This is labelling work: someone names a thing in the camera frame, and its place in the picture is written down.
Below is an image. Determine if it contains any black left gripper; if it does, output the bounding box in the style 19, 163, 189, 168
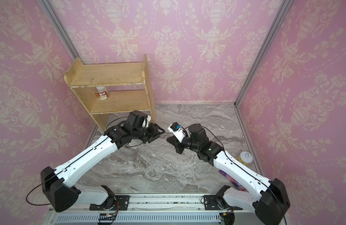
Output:
132, 121, 167, 143

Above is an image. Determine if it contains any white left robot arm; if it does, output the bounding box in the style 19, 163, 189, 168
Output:
41, 111, 165, 212

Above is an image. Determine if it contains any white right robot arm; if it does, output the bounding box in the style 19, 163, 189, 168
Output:
167, 122, 291, 225

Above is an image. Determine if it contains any wooden two-tier shelf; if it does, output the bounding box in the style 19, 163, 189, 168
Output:
64, 55, 156, 131

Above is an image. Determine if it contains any small bottle red label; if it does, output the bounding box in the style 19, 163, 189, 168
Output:
95, 86, 109, 100

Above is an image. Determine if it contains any white round jar yellow base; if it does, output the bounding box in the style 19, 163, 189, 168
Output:
237, 151, 253, 166

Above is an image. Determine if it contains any purple candy bag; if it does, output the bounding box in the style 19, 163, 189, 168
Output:
219, 170, 247, 191

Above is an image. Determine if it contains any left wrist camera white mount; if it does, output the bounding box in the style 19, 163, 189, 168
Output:
142, 115, 151, 128

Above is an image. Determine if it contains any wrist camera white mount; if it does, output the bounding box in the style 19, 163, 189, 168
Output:
142, 115, 151, 128
168, 122, 188, 143

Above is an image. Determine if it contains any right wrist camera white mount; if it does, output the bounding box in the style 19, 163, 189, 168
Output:
168, 122, 188, 143

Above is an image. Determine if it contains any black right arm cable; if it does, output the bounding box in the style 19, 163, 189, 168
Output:
202, 126, 227, 152

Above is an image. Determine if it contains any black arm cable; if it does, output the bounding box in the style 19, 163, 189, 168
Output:
26, 179, 54, 206
202, 126, 227, 152

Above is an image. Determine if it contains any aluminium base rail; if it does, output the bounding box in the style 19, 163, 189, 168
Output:
43, 193, 262, 225

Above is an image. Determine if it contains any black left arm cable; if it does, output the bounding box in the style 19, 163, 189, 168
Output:
26, 179, 54, 206

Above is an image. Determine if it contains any aluminium corner wall profile left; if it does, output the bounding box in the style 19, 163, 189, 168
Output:
38, 0, 79, 60

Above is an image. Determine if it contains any aluminium corner wall profile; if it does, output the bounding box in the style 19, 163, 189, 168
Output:
235, 0, 294, 108
38, 0, 79, 60

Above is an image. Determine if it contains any aluminium corner wall profile right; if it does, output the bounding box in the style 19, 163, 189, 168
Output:
235, 0, 294, 108

